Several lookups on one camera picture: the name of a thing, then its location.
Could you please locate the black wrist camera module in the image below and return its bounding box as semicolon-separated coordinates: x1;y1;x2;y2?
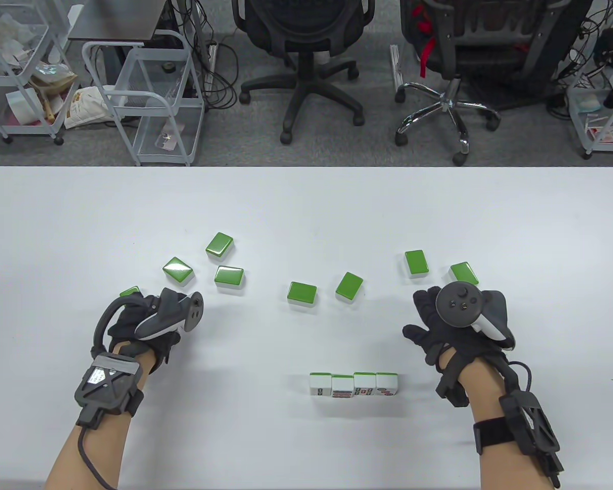
473;390;565;489
75;352;145;429

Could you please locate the dark grey desk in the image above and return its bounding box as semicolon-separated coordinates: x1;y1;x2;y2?
67;0;173;90

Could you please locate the person's left forearm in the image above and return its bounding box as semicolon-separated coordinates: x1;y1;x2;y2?
43;342;159;490

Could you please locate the person's left hand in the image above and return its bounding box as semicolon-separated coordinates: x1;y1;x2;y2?
107;291;182;377

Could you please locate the white power strip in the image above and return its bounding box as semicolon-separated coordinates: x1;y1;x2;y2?
207;42;220;93

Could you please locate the black white handheld controller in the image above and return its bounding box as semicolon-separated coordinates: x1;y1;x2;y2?
133;287;205;341
435;282;515;351

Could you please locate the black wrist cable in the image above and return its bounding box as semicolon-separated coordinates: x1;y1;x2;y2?
506;360;533;396
77;424;118;490

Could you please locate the black glove sensor box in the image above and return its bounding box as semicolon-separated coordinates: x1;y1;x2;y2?
436;375;470;407

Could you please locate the pink paper sheet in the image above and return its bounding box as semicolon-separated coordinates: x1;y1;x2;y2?
0;108;49;127

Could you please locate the crinkled snack package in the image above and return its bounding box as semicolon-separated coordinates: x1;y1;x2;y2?
30;61;78;99

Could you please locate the person's right hand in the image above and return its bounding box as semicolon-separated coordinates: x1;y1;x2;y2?
403;286;516;369

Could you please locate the person's right forearm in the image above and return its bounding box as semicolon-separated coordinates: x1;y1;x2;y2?
439;352;555;490

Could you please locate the red fabric strap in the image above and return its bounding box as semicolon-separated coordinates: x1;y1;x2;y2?
412;3;441;80

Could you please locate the white printed paper bag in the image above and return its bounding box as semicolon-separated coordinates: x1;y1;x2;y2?
63;86;117;130

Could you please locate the white paper sheet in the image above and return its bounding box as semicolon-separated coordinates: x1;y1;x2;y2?
5;88;44;117

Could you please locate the white metal rail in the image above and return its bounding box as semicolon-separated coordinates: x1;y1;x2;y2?
390;44;405;88

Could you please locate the black office chair chrome base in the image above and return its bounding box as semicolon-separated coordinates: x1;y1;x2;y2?
390;0;595;167

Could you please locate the white wire cart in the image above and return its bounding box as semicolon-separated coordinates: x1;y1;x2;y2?
81;29;206;167
0;0;68;147
564;64;613;160

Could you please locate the black floor cable bundle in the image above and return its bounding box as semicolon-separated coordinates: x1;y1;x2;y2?
174;0;240;110

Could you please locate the crumpled white plastic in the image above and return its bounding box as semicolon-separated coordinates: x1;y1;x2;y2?
0;13;34;58

